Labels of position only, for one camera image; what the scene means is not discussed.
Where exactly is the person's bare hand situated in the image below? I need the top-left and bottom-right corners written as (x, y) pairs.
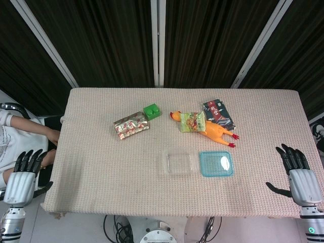
top-left (47, 129), bottom-right (61, 147)

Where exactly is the white frame post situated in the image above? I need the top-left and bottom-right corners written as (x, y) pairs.
top-left (10, 0), bottom-right (78, 88)
top-left (150, 0), bottom-right (167, 88)
top-left (230, 0), bottom-right (294, 89)

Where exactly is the silver red snack packet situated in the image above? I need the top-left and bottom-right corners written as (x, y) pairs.
top-left (113, 111), bottom-right (150, 140)

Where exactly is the green snack packet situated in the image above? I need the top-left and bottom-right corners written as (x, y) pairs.
top-left (180, 111), bottom-right (207, 133)

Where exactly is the blue plastic lid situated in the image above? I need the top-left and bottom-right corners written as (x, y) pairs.
top-left (198, 150), bottom-right (235, 178)

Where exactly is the person's bare forearm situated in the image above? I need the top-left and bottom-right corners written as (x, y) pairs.
top-left (10, 116), bottom-right (51, 139)

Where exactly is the pink waffle-weave tablecloth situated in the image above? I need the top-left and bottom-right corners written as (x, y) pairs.
top-left (42, 87), bottom-right (324, 220)

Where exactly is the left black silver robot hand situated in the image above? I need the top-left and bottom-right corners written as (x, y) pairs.
top-left (4, 149), bottom-right (54, 206)

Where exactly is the clear plastic food container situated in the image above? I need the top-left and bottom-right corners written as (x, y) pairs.
top-left (161, 149), bottom-right (198, 176)

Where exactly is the round silver robot base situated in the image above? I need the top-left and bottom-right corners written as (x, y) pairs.
top-left (139, 220), bottom-right (178, 243)

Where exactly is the metal chair armrest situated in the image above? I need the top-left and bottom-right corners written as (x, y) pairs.
top-left (0, 102), bottom-right (31, 120)

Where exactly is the black cable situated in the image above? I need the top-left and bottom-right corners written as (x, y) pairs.
top-left (103, 215), bottom-right (135, 243)
top-left (197, 216), bottom-right (223, 243)

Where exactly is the black and white poster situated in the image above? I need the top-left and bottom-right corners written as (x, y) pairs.
top-left (308, 118), bottom-right (324, 153)

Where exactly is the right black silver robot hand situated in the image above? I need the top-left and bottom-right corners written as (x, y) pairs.
top-left (265, 143), bottom-right (323, 207)

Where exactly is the dark curtain panel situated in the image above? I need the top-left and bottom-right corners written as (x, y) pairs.
top-left (237, 0), bottom-right (324, 121)
top-left (164, 0), bottom-right (282, 89)
top-left (0, 0), bottom-right (72, 117)
top-left (25, 0), bottom-right (155, 88)

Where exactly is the person in white shirt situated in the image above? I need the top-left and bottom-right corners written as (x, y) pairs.
top-left (0, 108), bottom-right (49, 188)

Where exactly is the green toy building brick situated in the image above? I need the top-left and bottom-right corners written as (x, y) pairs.
top-left (143, 103), bottom-right (162, 120)

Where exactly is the dark blue printed packet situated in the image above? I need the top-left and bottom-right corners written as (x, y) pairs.
top-left (201, 99), bottom-right (237, 132)

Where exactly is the orange rubber chicken toy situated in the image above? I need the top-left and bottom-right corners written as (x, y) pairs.
top-left (169, 110), bottom-right (240, 149)

